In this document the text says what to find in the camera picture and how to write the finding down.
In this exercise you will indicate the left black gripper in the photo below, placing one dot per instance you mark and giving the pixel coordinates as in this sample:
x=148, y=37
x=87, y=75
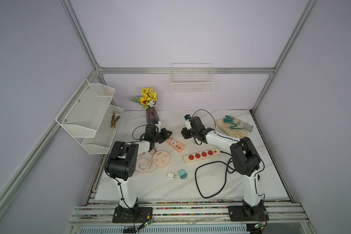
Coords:
x=165, y=133

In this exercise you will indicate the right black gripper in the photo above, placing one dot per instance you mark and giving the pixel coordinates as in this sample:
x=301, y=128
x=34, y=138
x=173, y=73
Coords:
x=185, y=133

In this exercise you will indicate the pink plug adapter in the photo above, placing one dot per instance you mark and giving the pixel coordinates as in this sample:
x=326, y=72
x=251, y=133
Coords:
x=153, y=151

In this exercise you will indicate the round pink power socket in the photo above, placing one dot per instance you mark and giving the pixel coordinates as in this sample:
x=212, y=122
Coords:
x=161, y=159

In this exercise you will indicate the cream red power strip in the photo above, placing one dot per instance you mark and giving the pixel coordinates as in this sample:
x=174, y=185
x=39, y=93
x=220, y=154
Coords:
x=202, y=155

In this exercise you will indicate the teal USB charger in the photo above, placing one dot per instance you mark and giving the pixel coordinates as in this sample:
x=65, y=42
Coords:
x=182, y=174

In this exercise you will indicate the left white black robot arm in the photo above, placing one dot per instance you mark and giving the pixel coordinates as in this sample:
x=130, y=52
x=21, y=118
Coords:
x=121, y=165

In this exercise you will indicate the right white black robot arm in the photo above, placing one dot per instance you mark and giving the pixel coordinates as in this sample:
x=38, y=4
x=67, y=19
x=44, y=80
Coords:
x=246, y=161

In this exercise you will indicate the tiny white plug adapter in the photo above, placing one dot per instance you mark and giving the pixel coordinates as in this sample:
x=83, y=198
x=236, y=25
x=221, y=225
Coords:
x=171, y=175

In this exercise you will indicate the orange USB power strip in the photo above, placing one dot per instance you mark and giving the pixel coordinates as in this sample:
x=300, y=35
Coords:
x=175, y=144

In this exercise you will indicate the dark ribbed vase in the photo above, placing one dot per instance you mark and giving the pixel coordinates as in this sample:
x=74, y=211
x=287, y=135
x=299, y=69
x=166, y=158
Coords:
x=152, y=116

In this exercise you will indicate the beige work glove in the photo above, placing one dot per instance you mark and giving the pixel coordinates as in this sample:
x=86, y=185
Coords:
x=226, y=128

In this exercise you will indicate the yellow artificial flowers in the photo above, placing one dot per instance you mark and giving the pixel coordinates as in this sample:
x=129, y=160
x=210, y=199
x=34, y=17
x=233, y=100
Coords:
x=147, y=98

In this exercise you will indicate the green grey work glove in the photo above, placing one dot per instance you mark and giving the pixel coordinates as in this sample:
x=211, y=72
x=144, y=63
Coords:
x=237, y=124

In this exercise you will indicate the brown clips on shelf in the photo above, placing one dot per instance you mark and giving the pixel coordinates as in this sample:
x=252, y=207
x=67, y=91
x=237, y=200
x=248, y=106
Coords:
x=114, y=120

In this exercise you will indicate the lower white mesh shelf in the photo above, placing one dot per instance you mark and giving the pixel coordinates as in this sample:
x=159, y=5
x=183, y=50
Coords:
x=102, y=142

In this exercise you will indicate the white mesh shelf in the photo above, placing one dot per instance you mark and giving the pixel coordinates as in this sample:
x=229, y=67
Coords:
x=102, y=142
x=83, y=114

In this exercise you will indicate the upper white mesh shelf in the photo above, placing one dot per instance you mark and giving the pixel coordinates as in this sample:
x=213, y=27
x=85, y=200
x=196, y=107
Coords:
x=83, y=114

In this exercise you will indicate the white wire wall basket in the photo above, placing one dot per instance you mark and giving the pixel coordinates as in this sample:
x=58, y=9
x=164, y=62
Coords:
x=191, y=78

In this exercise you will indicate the aluminium frame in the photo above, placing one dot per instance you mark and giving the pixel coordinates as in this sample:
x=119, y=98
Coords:
x=9, y=193

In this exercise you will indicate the aluminium mounting rail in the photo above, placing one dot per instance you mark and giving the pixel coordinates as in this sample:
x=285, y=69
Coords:
x=210, y=217

